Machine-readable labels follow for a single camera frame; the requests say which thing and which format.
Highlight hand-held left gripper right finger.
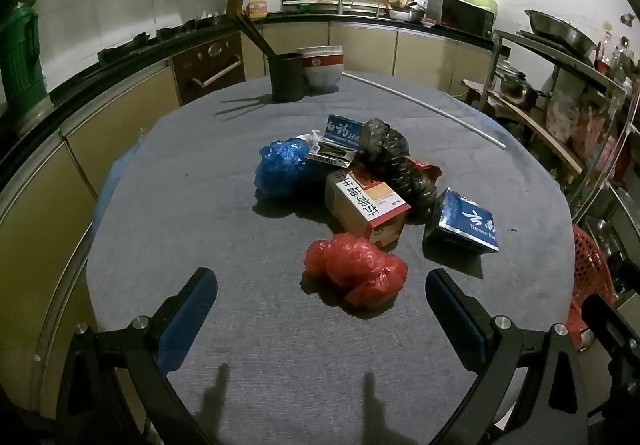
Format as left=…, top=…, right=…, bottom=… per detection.
left=425, top=269, right=588, bottom=445

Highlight black chopstick holder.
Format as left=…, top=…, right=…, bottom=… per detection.
left=268, top=53, right=307, bottom=103

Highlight green plastic container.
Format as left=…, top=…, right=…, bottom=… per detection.
left=0, top=5, right=51, bottom=113

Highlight long blue toothpaste box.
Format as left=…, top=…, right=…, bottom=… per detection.
left=306, top=114, right=371, bottom=169

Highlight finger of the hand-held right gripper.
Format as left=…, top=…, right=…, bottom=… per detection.
left=582, top=294, right=640, bottom=376

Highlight white plastic bag on shelf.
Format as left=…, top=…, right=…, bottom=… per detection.
left=545, top=95, right=581, bottom=146

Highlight red plastic bag on shelf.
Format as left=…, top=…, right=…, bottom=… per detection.
left=570, top=115, right=616, bottom=163

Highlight metal kettle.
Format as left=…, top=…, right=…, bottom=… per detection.
left=497, top=67, right=538, bottom=108

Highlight blue plastic bag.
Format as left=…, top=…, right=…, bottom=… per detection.
left=254, top=137, right=326, bottom=198

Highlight pots at sink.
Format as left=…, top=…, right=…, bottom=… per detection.
left=385, top=0, right=427, bottom=23

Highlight flattened blue box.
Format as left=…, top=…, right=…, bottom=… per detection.
left=424, top=187, right=500, bottom=254

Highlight black plastic bag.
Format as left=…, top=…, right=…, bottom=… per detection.
left=357, top=118, right=441, bottom=220

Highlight metal shelf rack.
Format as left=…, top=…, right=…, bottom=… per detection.
left=492, top=27, right=640, bottom=276

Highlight blue under cloth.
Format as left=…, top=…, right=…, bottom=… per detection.
left=92, top=145, right=151, bottom=236

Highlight large metal basin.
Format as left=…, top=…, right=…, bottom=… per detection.
left=524, top=10, right=598, bottom=54

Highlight stack of white bowls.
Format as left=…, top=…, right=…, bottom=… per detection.
left=296, top=46, right=345, bottom=92

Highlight built-in brown oven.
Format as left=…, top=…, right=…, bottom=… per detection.
left=171, top=32, right=247, bottom=106

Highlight red plastic mesh basket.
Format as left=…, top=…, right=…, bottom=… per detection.
left=565, top=224, right=618, bottom=351

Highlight thin white rod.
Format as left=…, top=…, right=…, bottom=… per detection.
left=342, top=71, right=507, bottom=149

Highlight orange and white cardboard box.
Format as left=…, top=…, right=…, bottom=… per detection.
left=324, top=165, right=412, bottom=248

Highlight bundle of dark chopsticks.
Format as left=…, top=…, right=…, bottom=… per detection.
left=235, top=12, right=281, bottom=60

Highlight beige kitchen counter cabinets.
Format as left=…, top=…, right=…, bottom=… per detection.
left=0, top=10, right=501, bottom=426

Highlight silver microwave oven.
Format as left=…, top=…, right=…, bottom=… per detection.
left=426, top=0, right=498, bottom=40

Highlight black gas stove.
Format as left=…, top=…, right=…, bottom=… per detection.
left=97, top=17, right=236, bottom=66

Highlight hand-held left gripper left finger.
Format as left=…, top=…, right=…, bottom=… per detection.
left=55, top=267, right=218, bottom=445

